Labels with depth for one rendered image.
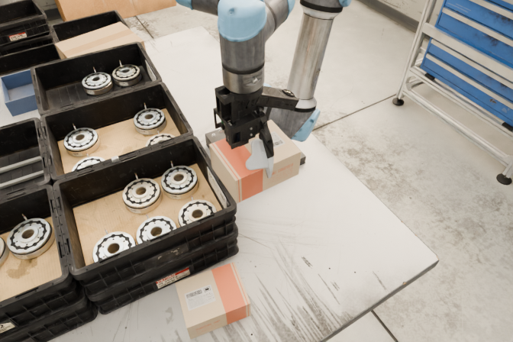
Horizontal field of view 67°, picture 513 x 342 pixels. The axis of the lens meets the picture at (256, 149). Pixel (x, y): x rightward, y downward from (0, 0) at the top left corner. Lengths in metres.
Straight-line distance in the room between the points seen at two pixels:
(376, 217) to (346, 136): 1.32
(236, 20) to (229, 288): 0.67
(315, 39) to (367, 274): 0.66
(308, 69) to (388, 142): 1.53
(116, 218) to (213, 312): 0.36
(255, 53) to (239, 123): 0.15
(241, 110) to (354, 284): 0.63
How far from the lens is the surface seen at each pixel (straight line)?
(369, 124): 2.67
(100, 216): 1.15
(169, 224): 1.04
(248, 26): 0.61
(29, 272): 1.13
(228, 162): 0.80
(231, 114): 0.71
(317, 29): 1.08
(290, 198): 1.28
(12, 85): 1.98
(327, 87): 2.93
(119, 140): 1.34
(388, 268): 1.20
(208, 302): 1.02
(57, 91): 1.65
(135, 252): 0.94
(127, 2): 3.97
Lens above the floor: 1.71
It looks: 46 degrees down
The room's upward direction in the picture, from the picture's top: straight up
